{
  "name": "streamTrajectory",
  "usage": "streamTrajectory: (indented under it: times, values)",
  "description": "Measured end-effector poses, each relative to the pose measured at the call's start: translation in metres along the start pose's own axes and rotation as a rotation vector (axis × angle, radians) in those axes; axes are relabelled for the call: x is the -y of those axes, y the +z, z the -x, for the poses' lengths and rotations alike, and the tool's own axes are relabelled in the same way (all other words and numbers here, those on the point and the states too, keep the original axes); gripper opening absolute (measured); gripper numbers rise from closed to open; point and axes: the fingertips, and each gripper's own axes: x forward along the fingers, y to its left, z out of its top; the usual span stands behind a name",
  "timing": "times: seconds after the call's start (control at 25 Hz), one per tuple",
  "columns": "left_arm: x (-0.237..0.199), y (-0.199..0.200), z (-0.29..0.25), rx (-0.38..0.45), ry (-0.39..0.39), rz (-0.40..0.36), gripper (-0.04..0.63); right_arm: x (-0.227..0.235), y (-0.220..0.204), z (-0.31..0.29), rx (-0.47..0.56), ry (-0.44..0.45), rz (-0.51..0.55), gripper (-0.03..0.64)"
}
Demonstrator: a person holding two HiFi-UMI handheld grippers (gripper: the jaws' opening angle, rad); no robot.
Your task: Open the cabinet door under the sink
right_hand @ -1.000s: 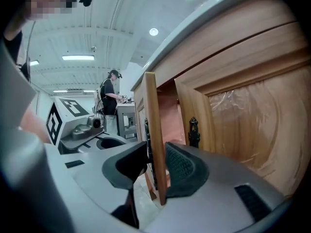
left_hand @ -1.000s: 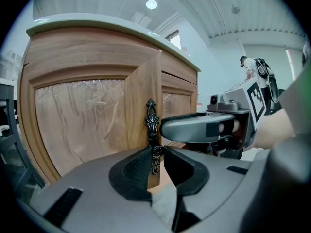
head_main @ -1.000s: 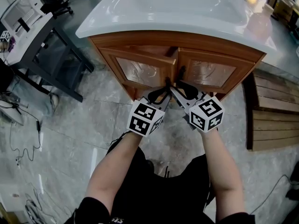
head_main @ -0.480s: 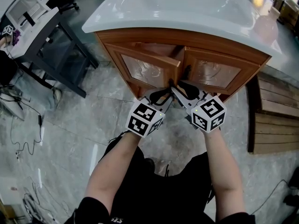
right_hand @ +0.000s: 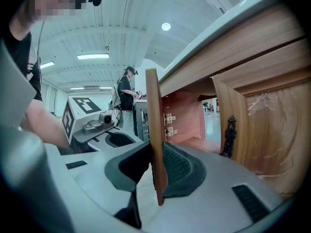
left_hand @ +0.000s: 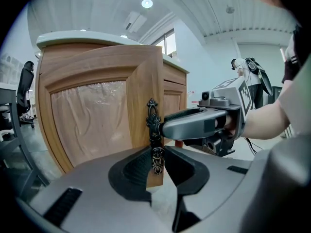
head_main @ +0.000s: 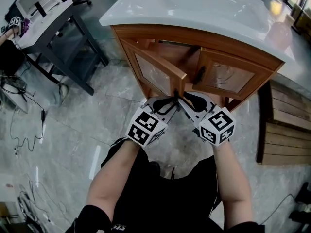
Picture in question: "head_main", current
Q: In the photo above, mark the dark grey sink table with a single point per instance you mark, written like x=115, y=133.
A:
x=73, y=57

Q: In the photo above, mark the person's right forearm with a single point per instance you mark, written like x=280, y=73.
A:
x=233, y=183

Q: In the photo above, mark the wooden vanity cabinet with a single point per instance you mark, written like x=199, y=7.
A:
x=194, y=36

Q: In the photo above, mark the black faucet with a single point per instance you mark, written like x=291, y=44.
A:
x=40, y=10

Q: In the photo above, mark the wooden slatted steps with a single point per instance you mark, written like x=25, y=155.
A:
x=286, y=130

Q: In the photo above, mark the white ceramic sink basin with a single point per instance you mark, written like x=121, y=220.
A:
x=194, y=11

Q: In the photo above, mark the pink translucent bottle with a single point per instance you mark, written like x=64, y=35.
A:
x=279, y=33

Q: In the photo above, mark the person's left forearm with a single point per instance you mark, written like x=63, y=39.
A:
x=109, y=178

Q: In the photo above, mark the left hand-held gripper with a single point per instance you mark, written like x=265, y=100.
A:
x=145, y=127

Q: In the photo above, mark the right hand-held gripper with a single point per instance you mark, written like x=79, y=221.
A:
x=218, y=126

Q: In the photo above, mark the wooden cabinet door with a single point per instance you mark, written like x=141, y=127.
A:
x=153, y=74
x=233, y=76

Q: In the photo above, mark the white sink top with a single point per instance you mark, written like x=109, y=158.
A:
x=46, y=25

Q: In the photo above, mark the person's black clothing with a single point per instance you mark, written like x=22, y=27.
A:
x=165, y=198

